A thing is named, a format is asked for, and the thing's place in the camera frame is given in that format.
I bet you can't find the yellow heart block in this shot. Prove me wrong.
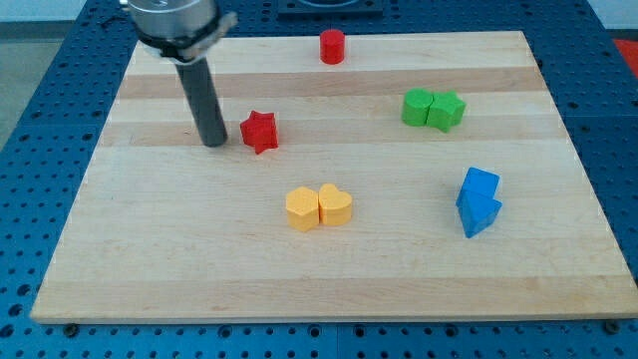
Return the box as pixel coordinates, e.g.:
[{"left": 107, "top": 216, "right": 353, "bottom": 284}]
[{"left": 318, "top": 183, "right": 353, "bottom": 226}]

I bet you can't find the green star block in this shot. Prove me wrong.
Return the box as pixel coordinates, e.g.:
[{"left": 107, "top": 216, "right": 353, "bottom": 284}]
[{"left": 426, "top": 91, "right": 467, "bottom": 133}]

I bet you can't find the green cylinder block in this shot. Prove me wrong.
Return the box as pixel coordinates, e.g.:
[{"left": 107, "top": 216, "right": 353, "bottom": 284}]
[{"left": 401, "top": 88, "right": 434, "bottom": 127}]

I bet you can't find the blue cube block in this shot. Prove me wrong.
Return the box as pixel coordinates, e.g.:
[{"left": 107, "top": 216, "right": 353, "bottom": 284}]
[{"left": 456, "top": 167, "right": 500, "bottom": 206}]

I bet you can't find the red star block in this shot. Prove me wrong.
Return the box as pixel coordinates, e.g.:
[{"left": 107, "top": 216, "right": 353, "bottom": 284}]
[{"left": 240, "top": 111, "right": 278, "bottom": 155}]

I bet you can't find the red object at edge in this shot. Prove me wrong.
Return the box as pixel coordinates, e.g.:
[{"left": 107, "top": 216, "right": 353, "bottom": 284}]
[{"left": 614, "top": 39, "right": 638, "bottom": 77}]

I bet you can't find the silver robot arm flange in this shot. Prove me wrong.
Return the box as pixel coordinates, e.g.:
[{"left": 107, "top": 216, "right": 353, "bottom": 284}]
[{"left": 120, "top": 0, "right": 238, "bottom": 66}]

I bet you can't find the red cylinder block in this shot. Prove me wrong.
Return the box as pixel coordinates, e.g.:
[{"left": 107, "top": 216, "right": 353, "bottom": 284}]
[{"left": 319, "top": 29, "right": 345, "bottom": 65}]

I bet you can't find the wooden board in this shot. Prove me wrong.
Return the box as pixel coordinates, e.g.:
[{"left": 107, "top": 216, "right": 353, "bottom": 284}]
[{"left": 31, "top": 31, "right": 637, "bottom": 324}]

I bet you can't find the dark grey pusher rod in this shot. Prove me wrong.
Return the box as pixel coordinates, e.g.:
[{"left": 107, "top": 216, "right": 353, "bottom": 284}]
[{"left": 175, "top": 59, "right": 227, "bottom": 148}]

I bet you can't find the blue triangle block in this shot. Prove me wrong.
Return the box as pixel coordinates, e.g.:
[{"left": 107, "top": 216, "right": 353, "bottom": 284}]
[{"left": 457, "top": 190, "right": 502, "bottom": 238}]

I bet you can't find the yellow hexagon block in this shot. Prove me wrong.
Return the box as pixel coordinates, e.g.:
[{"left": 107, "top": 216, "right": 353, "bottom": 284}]
[{"left": 285, "top": 186, "right": 320, "bottom": 232}]

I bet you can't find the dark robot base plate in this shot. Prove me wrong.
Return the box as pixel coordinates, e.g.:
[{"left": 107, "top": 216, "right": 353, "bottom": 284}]
[{"left": 277, "top": 0, "right": 385, "bottom": 19}]

